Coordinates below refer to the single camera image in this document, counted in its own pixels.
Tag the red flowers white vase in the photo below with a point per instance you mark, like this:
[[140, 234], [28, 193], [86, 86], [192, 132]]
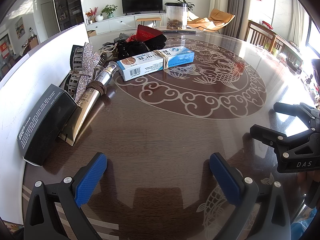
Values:
[[93, 15]]

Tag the dark glass display cabinet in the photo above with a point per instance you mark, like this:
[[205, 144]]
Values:
[[68, 13]]

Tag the blue white toothpaste box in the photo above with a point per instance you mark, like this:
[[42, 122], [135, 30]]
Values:
[[153, 61]]

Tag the orange lounge chair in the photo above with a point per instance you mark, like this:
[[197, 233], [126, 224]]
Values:
[[214, 22]]

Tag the rhinestone bow hair claw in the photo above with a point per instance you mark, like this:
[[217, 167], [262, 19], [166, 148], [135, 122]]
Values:
[[83, 63]]

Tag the black velvet hair bow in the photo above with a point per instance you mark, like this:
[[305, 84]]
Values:
[[126, 49]]

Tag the green potted plant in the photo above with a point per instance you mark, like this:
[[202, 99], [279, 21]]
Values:
[[109, 10]]

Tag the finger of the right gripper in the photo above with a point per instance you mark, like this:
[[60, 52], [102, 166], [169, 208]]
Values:
[[302, 110], [279, 141]]

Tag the gold cosmetic tube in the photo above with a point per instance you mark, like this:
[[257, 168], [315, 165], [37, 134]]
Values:
[[92, 93]]

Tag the clear plastic jar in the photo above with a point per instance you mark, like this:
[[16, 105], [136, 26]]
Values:
[[177, 14]]

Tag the wooden stool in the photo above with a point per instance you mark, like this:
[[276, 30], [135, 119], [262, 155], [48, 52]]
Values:
[[154, 20]]

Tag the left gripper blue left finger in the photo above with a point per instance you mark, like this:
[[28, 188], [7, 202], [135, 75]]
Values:
[[42, 220]]

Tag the black television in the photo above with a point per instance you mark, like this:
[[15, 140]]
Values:
[[133, 6]]

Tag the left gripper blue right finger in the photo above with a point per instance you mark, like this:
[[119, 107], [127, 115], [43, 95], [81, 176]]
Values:
[[272, 220]]

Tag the white tv cabinet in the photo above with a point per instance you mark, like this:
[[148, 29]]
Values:
[[124, 23]]

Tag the black odor removing bar box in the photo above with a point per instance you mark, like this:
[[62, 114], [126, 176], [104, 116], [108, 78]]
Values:
[[44, 123]]

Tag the red pouch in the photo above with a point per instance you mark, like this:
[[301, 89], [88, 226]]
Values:
[[144, 33]]

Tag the wooden dining chair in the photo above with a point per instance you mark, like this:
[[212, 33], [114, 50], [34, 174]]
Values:
[[260, 35]]

